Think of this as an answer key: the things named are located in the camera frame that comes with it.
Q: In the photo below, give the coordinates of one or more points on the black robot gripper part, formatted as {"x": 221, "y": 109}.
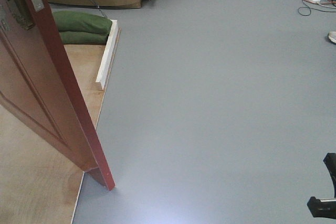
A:
{"x": 329, "y": 162}

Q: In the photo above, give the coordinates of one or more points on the brown wooden door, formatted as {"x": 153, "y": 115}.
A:
{"x": 39, "y": 87}

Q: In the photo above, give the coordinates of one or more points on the plywood door base platform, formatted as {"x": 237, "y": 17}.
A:
{"x": 38, "y": 183}

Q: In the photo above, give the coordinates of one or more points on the grey white sneaker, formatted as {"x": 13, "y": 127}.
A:
{"x": 332, "y": 36}

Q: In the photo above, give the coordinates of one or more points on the white edge board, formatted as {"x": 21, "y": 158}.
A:
{"x": 108, "y": 56}

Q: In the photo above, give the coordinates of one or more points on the lower green sandbag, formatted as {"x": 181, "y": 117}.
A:
{"x": 83, "y": 38}

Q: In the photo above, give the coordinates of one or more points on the green sandbag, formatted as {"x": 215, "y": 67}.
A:
{"x": 81, "y": 22}
{"x": 83, "y": 38}

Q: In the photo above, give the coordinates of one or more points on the upper green sandbag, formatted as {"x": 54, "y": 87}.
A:
{"x": 81, "y": 22}

